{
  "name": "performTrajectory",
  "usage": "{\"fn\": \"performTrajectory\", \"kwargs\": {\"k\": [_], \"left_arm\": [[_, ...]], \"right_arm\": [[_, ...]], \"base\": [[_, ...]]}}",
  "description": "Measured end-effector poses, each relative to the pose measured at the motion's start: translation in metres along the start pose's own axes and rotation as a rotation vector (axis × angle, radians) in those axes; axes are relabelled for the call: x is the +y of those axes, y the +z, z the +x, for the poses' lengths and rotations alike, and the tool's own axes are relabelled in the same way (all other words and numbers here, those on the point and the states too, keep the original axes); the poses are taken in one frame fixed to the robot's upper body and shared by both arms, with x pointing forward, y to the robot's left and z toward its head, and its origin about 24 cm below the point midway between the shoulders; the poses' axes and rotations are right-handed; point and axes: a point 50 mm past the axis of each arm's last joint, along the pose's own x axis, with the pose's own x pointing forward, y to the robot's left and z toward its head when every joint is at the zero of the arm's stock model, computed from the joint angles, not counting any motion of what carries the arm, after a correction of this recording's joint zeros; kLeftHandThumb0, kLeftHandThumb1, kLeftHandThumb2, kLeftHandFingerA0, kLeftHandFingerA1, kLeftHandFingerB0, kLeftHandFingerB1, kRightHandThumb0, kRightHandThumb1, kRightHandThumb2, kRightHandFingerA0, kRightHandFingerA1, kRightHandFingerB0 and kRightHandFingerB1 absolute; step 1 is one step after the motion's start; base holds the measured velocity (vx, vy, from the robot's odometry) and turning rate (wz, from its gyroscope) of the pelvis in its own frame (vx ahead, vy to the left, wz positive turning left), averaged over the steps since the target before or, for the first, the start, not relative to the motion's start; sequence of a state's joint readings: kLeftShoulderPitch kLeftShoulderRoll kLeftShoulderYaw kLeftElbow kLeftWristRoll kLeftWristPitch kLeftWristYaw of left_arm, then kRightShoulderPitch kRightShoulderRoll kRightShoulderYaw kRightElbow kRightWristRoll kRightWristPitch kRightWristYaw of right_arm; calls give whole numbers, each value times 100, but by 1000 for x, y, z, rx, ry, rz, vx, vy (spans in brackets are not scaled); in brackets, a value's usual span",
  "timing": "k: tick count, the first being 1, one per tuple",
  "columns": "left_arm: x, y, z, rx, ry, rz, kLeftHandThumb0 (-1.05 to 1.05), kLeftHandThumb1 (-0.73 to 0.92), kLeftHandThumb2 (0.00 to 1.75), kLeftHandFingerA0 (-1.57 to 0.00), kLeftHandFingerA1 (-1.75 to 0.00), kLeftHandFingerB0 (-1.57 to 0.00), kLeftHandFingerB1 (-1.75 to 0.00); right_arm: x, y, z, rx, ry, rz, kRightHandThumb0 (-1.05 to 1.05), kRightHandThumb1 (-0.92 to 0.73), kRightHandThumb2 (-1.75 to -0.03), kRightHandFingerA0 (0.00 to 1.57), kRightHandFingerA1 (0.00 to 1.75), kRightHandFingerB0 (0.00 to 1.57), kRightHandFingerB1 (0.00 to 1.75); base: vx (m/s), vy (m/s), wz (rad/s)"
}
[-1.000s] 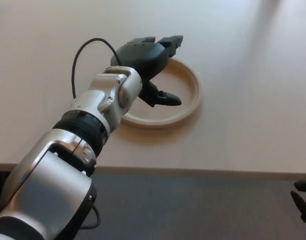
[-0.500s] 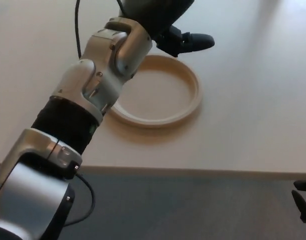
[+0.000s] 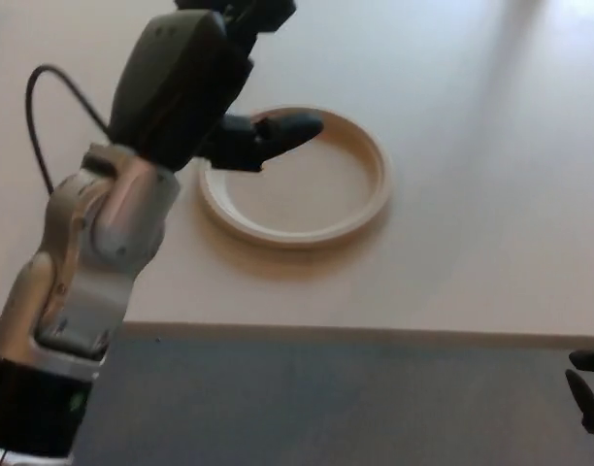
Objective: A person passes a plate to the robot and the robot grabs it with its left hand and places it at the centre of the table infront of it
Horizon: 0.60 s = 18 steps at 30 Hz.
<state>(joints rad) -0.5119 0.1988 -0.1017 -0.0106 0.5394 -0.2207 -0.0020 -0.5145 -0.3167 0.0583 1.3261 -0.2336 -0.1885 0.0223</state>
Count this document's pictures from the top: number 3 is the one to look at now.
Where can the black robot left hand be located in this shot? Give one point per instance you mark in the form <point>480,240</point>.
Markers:
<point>180,87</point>

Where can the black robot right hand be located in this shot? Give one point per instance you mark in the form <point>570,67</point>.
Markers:
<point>590,388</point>

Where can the beige paper plate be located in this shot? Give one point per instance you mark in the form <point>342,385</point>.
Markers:
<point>321,194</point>

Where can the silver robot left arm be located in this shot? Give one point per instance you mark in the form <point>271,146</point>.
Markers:
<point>78,272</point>

